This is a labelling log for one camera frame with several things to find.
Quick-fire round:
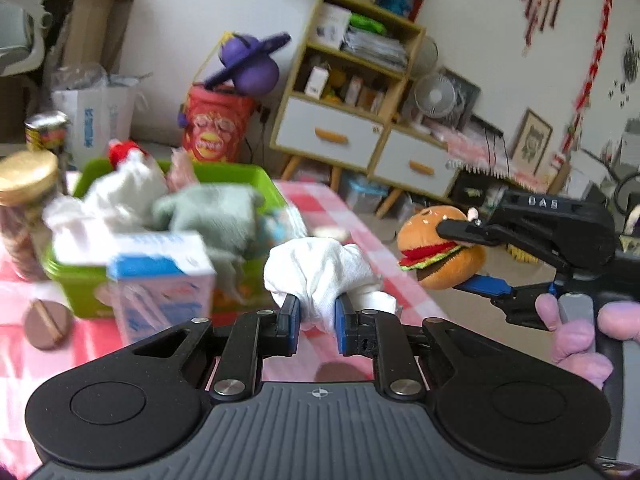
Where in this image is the hamburger plush toy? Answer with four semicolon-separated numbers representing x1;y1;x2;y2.
397;205;486;290

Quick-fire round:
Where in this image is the white cloth towel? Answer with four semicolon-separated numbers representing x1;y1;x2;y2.
264;237;401;333

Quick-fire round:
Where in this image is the pink bunny plush toy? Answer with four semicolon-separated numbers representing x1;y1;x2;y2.
166;148;198;193

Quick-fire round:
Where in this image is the santa gnome plush toy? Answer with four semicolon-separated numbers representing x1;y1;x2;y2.
107;139;149;170

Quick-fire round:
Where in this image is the pink gloved hand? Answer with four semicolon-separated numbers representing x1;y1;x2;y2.
535;294;640;389

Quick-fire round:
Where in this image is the framed picture on floor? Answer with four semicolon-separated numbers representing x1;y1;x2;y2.
511;108;552;174

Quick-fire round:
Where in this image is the blue white carton box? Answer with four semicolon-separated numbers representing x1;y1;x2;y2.
106;231;216;344

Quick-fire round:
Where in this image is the grey green plush toy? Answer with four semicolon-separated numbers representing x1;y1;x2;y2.
151;183;264;302

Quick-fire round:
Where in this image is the green plastic tray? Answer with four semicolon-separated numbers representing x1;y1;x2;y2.
41;158;286;318

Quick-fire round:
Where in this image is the small white desk fan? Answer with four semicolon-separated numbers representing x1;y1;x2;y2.
413;73;457;119

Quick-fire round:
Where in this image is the red snack bucket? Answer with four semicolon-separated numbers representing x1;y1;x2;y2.
178;84;256;162

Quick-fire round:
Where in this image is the brown round coaster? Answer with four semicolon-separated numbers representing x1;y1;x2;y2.
23;299;74;351

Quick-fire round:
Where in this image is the white wooden shelf cabinet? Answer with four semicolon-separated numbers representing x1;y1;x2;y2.
270;0;458;217

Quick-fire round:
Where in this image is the purple hopper ball toy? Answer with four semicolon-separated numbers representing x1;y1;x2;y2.
202;32;291;96

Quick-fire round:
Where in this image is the white plastic shopping bag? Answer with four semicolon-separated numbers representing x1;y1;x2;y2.
51;63;149;170

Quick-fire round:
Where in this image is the gold lid cookie jar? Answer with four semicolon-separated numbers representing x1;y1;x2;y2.
0;151;58;282

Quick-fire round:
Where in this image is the yellow black drink can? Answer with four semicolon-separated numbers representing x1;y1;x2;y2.
25;110;70;155

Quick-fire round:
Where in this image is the grey white office chair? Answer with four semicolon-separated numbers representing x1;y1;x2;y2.
0;0;51;77

